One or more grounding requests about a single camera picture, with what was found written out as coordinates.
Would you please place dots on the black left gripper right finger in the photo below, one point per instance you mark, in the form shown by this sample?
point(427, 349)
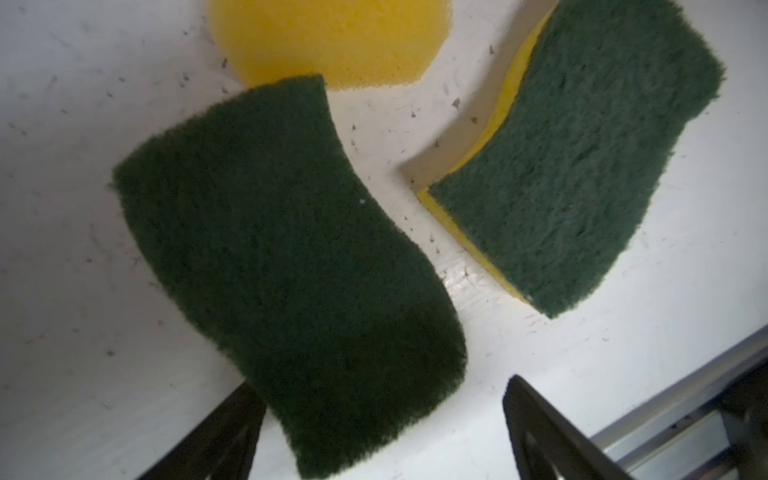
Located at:
point(545, 444)

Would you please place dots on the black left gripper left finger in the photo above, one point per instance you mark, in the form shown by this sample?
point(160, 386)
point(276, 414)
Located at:
point(222, 446)

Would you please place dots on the dark green wavy scourer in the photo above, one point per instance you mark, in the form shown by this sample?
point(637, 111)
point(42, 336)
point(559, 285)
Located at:
point(255, 224)
point(587, 117)

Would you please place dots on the yellow sponge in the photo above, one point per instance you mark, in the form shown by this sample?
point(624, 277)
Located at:
point(352, 44)

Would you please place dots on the aluminium front rail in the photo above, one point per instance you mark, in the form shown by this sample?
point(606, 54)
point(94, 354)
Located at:
point(712, 424)

